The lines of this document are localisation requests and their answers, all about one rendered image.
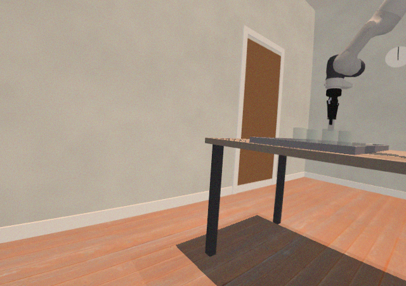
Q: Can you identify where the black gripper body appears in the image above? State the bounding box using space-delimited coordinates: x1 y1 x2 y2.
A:
326 88 342 105

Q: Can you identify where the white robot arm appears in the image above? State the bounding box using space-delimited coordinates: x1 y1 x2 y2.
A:
324 0 406 89

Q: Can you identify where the grey cylinder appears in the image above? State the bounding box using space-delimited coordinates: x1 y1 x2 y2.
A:
322 129 338 145
337 131 353 146
292 127 307 142
306 129 319 143

